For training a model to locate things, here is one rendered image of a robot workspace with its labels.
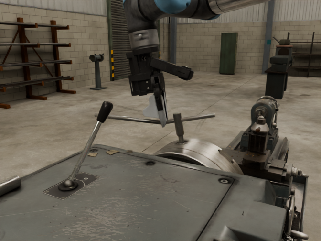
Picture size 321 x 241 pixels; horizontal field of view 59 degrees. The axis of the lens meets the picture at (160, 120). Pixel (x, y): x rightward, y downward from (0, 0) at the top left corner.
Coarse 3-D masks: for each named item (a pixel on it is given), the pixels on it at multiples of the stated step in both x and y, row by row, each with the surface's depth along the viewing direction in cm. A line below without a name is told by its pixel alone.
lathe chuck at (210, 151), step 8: (168, 144) 82; (176, 144) 77; (184, 144) 76; (192, 144) 76; (200, 144) 77; (208, 144) 77; (200, 152) 72; (208, 152) 73; (216, 152) 75; (216, 160) 71; (224, 160) 73; (232, 160) 76; (224, 168) 70; (232, 168) 73; (240, 168) 76
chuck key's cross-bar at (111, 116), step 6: (96, 114) 80; (204, 114) 75; (210, 114) 75; (132, 120) 79; (138, 120) 79; (144, 120) 78; (150, 120) 78; (156, 120) 78; (168, 120) 77; (186, 120) 76
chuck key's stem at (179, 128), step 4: (176, 112) 77; (180, 112) 77; (176, 116) 76; (180, 116) 76; (176, 120) 76; (180, 120) 76; (176, 124) 77; (180, 124) 76; (176, 128) 77; (180, 128) 77; (176, 132) 77; (180, 132) 77; (180, 136) 77; (180, 140) 78
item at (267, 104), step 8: (264, 96) 191; (256, 104) 176; (264, 104) 174; (272, 104) 174; (256, 112) 172; (264, 112) 170; (272, 112) 174; (256, 120) 179; (272, 120) 185; (248, 128) 193; (272, 128) 186; (272, 136) 177; (240, 144) 181; (272, 144) 171
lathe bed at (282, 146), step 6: (240, 132) 207; (240, 138) 194; (234, 144) 183; (276, 144) 190; (282, 144) 183; (288, 144) 190; (240, 150) 175; (246, 150) 180; (276, 150) 180; (282, 150) 176; (288, 150) 193; (276, 156) 168; (282, 156) 170
